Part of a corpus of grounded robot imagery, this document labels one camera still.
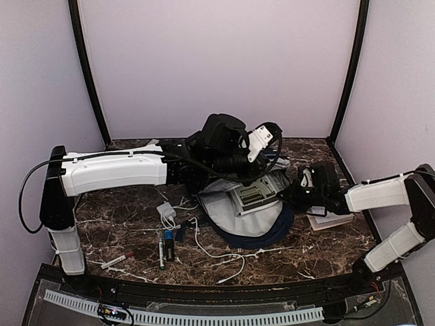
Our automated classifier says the navy blue student backpack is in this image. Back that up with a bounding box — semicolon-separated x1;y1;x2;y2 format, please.
196;155;295;249

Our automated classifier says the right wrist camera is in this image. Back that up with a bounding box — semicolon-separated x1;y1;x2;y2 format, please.
298;166;313;187

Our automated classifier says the white charger with cable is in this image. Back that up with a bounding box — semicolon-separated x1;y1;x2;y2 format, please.
156;198;246;285

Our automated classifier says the black frame post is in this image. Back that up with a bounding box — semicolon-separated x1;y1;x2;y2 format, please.
67;0;111;147
326;0;370;147

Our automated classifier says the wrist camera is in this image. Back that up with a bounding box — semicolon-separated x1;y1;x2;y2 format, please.
298;166;313;187
247;122;282;163

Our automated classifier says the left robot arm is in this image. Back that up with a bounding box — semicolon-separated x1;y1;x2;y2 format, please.
24;113;282;296

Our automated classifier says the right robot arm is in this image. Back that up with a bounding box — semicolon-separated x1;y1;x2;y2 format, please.
278;162;434;295

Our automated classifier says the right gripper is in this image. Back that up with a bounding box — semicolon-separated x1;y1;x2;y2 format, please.
277;179;328;212

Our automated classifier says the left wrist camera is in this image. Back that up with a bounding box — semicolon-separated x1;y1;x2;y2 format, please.
247;122;282;163

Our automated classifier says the right black frame post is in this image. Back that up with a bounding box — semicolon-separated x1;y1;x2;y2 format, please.
326;0;370;147

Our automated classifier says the left black frame post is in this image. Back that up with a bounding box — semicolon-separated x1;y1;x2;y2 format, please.
67;0;111;147

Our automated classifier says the red capped white marker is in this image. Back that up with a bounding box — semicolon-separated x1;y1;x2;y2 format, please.
101;251;134;270

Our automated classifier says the grey slotted cable duct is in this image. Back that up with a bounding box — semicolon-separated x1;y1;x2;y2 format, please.
43;289;324;325

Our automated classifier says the pink flowered white book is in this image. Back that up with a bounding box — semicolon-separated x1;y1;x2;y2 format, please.
306;206;354;231

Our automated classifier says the green capped white marker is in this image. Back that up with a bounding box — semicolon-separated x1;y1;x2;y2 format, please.
157;230;165;270

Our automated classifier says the grey ianra booklet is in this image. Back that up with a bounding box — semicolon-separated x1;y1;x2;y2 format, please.
230;173;286;216

